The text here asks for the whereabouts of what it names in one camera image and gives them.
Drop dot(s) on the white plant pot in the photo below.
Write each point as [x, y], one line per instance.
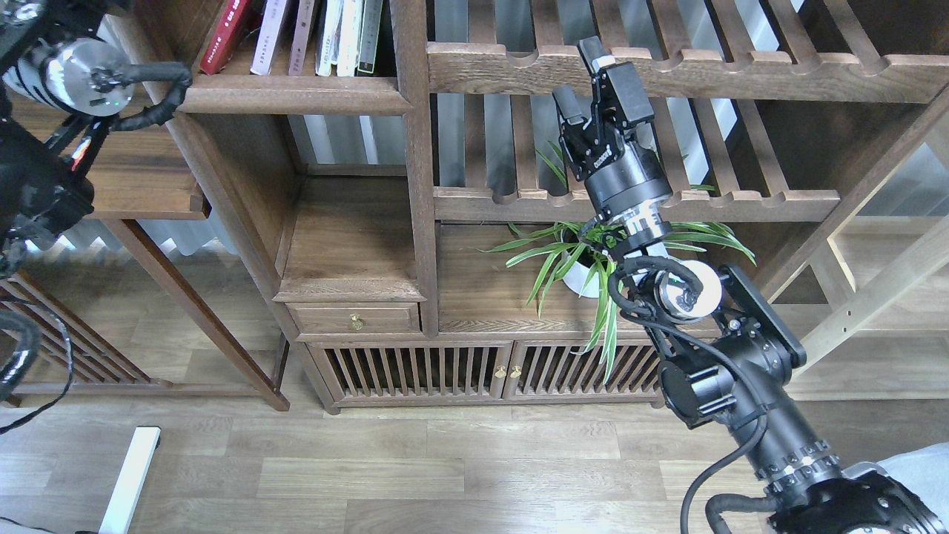
[583, 277]

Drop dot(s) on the green spider plant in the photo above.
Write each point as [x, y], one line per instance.
[576, 237]

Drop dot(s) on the white metal bar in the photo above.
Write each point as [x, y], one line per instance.
[131, 480]

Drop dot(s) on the light wooden shelf unit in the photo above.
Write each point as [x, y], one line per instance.
[866, 288]

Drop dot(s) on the red book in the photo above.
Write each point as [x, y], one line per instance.
[228, 32]

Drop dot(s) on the white thick book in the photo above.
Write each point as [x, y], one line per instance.
[274, 15]

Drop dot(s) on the dark wooden bookshelf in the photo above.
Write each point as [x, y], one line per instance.
[363, 207]

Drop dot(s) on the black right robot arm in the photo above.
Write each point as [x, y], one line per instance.
[725, 355]

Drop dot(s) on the white upright book middle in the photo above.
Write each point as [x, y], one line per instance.
[349, 38]

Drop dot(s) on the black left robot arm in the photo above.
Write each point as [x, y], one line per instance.
[52, 54]

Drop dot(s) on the dark upright book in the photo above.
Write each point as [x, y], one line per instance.
[369, 37]

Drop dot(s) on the white upright book left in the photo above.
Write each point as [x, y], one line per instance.
[329, 37]

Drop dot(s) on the person leg grey trousers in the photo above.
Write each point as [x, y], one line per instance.
[925, 473]

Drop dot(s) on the maroon book with white characters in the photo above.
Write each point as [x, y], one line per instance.
[305, 16]

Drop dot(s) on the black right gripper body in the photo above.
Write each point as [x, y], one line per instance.
[619, 174]

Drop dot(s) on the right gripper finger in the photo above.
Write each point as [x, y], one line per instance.
[568, 107]
[594, 55]

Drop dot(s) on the white upright book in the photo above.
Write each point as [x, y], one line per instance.
[349, 38]
[329, 37]

